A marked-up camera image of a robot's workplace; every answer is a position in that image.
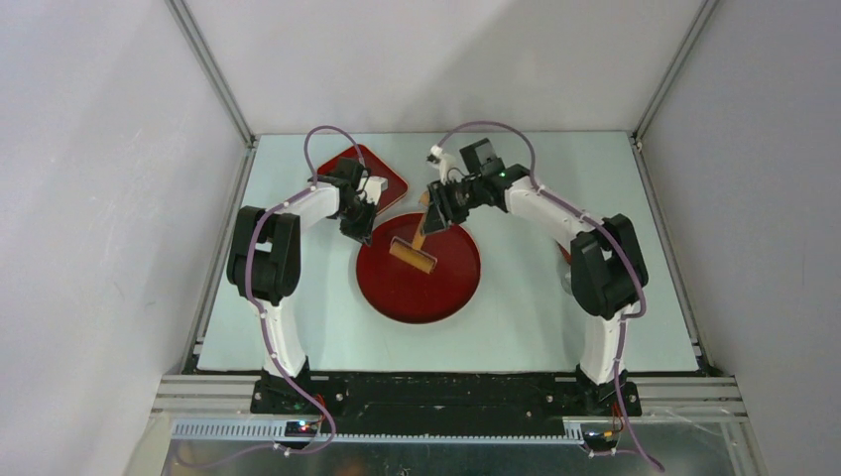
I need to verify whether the round red plate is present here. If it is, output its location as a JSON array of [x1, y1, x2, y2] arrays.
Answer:
[[355, 212, 482, 324]]

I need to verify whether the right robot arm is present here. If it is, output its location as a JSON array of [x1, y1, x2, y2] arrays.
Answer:
[[420, 139, 649, 415]]

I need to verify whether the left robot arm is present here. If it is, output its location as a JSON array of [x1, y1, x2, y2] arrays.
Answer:
[[226, 159, 389, 414]]

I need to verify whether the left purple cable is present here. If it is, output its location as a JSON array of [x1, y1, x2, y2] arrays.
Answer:
[[172, 124, 369, 469]]

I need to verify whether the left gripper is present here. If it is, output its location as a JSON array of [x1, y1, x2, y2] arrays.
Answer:
[[336, 195, 379, 247]]

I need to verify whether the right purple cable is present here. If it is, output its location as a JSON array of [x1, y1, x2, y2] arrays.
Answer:
[[436, 120, 664, 474]]

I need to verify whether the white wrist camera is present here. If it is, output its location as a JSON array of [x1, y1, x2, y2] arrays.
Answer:
[[362, 176, 388, 206], [425, 145, 457, 184]]

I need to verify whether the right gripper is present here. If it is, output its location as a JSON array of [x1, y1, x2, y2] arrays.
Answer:
[[420, 177, 484, 236]]

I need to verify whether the rectangular red tray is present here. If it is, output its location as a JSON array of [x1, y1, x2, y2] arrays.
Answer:
[[316, 145, 409, 217]]

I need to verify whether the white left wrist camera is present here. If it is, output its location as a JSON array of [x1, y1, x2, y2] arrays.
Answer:
[[362, 176, 388, 206]]

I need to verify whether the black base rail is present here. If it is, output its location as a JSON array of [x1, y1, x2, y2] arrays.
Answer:
[[250, 370, 643, 437]]

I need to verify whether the purple cable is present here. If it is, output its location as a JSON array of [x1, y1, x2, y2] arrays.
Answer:
[[436, 120, 664, 474], [172, 124, 369, 469]]

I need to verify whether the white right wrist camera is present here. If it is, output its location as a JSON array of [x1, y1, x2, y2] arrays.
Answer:
[[425, 145, 457, 184]]

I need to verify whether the small metal cup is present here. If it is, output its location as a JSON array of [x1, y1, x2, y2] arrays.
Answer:
[[558, 268, 572, 296]]

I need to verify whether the wooden dough roller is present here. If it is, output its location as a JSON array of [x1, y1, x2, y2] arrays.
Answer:
[[389, 191, 437, 275]]

